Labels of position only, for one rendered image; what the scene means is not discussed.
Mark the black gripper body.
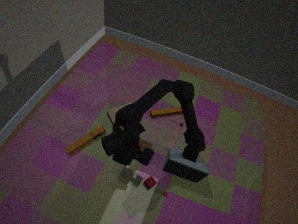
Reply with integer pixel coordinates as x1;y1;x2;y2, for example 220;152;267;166
124;142;154;165

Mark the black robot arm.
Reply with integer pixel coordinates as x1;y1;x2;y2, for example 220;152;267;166
101;79;206;166

